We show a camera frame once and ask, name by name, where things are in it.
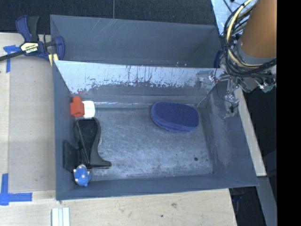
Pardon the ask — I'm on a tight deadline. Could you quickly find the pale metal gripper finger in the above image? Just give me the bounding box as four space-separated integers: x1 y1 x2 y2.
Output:
222 94 241 119
196 70 216 85

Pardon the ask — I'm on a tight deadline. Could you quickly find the dark blue oval case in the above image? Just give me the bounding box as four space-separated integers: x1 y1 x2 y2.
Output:
150 100 200 133

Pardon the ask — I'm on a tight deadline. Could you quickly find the grey metal bin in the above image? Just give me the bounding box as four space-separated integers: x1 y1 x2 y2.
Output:
49 14 260 201

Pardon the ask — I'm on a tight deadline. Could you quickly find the black plastic tool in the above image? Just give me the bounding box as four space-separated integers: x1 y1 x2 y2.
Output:
63 117 112 173

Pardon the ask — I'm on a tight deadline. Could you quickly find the white bottle with orange cap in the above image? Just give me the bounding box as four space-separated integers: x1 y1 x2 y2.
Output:
70 96 96 119

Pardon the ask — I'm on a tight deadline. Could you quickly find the blue toy with white dots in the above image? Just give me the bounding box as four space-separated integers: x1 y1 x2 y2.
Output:
72 164 92 187

